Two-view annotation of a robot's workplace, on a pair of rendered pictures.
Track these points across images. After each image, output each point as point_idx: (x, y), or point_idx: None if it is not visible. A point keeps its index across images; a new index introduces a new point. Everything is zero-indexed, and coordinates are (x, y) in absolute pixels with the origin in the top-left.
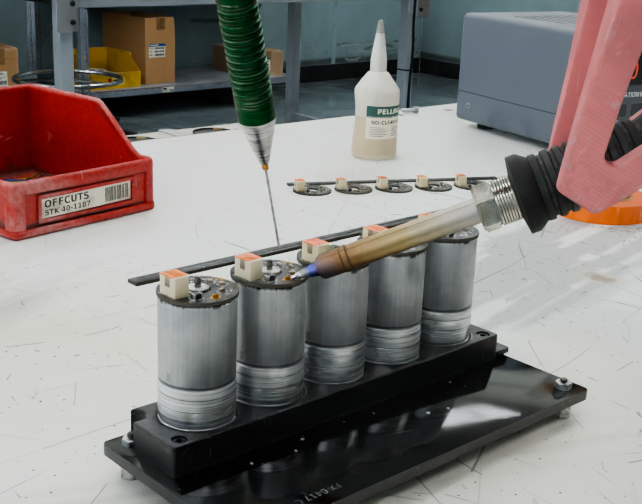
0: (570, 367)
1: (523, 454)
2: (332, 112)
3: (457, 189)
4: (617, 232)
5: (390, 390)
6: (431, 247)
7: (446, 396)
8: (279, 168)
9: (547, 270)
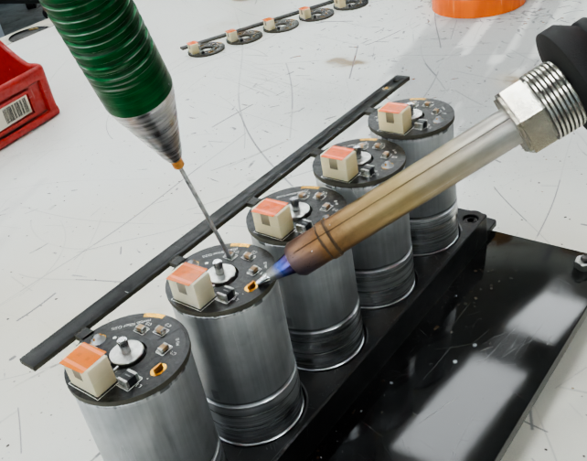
0: (556, 214)
1: (577, 377)
2: None
3: (339, 12)
4: (506, 22)
5: (398, 338)
6: (403, 147)
7: (463, 323)
8: (168, 31)
9: (466, 86)
